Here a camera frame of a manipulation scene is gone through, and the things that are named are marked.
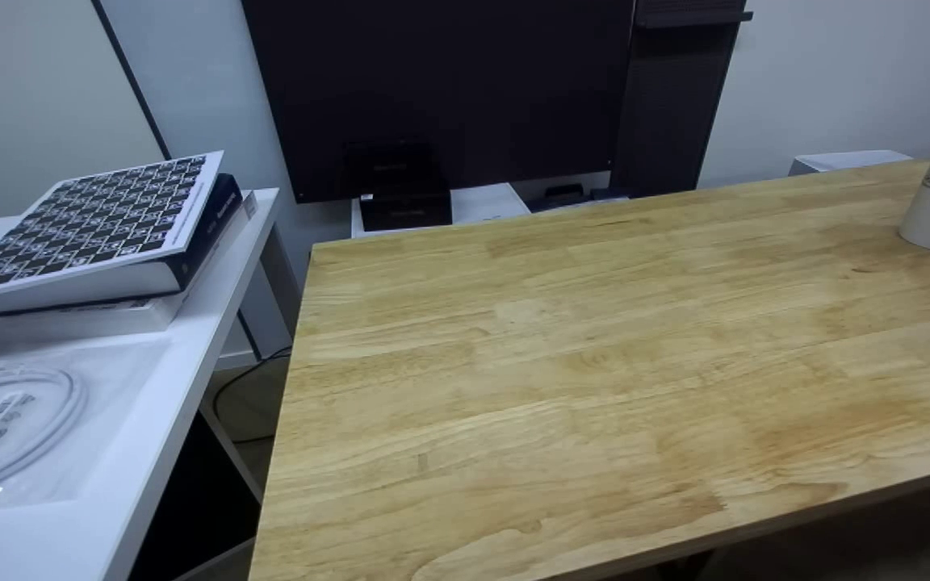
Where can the small black box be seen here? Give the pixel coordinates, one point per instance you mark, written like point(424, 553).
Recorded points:
point(401, 194)

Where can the large black monitor panel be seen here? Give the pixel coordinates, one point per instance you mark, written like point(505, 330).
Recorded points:
point(435, 86)

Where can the dark tall cabinet panel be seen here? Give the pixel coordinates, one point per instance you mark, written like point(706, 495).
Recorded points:
point(671, 108)

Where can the white side table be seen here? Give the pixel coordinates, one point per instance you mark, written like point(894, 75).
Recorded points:
point(168, 431)

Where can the checkerboard calibration board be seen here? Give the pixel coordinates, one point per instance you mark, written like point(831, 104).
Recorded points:
point(89, 221)

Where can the white flat box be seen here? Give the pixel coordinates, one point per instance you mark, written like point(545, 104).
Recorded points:
point(79, 311)

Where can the light grey box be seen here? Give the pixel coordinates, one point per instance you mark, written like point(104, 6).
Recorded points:
point(846, 162)

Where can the clear round lid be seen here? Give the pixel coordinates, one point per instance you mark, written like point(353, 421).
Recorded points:
point(66, 431)

